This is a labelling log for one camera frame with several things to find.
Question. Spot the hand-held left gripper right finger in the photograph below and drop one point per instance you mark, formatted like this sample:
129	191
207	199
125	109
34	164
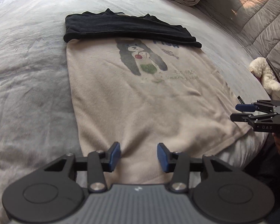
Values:
162	157

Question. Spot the white plush toy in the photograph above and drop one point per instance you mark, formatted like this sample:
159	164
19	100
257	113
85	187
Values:
266	74

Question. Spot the grey bed sheet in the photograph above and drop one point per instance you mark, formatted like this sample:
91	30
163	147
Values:
30	74

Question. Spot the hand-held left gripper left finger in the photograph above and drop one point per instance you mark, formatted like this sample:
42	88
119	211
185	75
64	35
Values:
114	156

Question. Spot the cream dog print sweatshirt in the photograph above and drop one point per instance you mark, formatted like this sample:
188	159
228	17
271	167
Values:
142	109

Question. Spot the person's dark clothing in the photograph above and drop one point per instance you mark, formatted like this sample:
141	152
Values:
263	175

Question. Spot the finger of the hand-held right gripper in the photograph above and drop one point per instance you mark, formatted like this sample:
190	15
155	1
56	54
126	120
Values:
246	108
240	117

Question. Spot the grey quilted headboard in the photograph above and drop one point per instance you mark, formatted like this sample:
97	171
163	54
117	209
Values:
259	21

